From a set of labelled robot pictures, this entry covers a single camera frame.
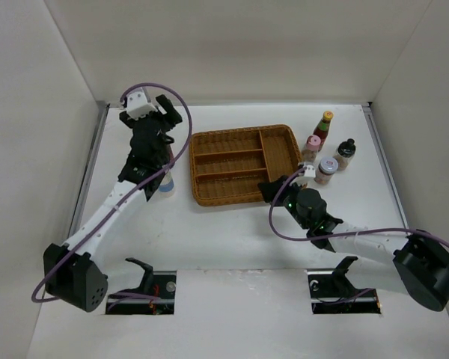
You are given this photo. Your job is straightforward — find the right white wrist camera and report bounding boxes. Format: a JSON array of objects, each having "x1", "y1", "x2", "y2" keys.
[{"x1": 298, "y1": 162, "x2": 316, "y2": 180}]

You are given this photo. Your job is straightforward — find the pink lid spice bottle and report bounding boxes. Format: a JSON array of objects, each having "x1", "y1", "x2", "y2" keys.
[{"x1": 302, "y1": 135, "x2": 321, "y2": 163}]

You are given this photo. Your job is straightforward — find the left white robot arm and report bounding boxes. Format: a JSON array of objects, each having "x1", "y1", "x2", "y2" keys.
[{"x1": 43, "y1": 90, "x2": 183, "y2": 313}]

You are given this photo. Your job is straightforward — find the metal table rail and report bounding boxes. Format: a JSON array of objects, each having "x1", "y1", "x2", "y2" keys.
[
  {"x1": 362, "y1": 102, "x2": 409, "y2": 227},
  {"x1": 66, "y1": 101, "x2": 110, "y2": 238}
]

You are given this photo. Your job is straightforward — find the dark sauce bottle black cap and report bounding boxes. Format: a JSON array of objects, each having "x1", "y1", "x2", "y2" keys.
[{"x1": 166, "y1": 144, "x2": 174, "y2": 163}]

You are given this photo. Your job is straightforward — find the black cap spice bottle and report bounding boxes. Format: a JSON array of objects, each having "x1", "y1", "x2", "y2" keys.
[{"x1": 333, "y1": 138, "x2": 356, "y2": 171}]

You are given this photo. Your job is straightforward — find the white lid glass jar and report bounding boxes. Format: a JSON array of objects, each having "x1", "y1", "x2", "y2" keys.
[{"x1": 314, "y1": 156, "x2": 339, "y2": 185}]

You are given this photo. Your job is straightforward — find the red sauce bottle yellow cap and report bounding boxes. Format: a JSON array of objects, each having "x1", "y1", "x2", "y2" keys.
[{"x1": 313, "y1": 111, "x2": 334, "y2": 152}]

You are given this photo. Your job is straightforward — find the brown wicker divided tray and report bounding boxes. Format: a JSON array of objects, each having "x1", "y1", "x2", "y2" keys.
[{"x1": 189, "y1": 124, "x2": 301, "y2": 206}]

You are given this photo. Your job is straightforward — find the left metal table rail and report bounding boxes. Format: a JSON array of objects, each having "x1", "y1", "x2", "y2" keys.
[{"x1": 66, "y1": 101, "x2": 110, "y2": 238}]

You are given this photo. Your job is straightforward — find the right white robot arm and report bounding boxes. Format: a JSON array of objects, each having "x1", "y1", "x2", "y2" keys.
[{"x1": 257, "y1": 176, "x2": 449, "y2": 312}]

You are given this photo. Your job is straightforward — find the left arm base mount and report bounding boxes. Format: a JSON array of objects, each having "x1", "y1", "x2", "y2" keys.
[{"x1": 105, "y1": 257, "x2": 177, "y2": 316}]

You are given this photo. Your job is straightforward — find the silver lid spice jar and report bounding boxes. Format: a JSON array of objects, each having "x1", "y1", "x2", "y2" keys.
[{"x1": 158, "y1": 171, "x2": 175, "y2": 197}]

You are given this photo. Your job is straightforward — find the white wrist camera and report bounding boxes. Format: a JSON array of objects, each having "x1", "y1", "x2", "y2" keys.
[
  {"x1": 298, "y1": 162, "x2": 316, "y2": 180},
  {"x1": 123, "y1": 88, "x2": 156, "y2": 120}
]

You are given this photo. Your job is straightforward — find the right metal table rail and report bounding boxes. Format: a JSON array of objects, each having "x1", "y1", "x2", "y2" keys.
[{"x1": 362, "y1": 102, "x2": 409, "y2": 227}]

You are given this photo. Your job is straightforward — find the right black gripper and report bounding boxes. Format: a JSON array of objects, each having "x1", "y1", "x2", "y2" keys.
[{"x1": 257, "y1": 175, "x2": 310, "y2": 230}]

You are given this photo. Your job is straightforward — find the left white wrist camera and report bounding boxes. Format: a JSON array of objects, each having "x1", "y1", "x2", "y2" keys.
[{"x1": 123, "y1": 88, "x2": 156, "y2": 120}]

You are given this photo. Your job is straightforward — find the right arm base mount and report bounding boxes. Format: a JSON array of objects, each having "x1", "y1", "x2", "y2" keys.
[{"x1": 307, "y1": 256, "x2": 381, "y2": 315}]

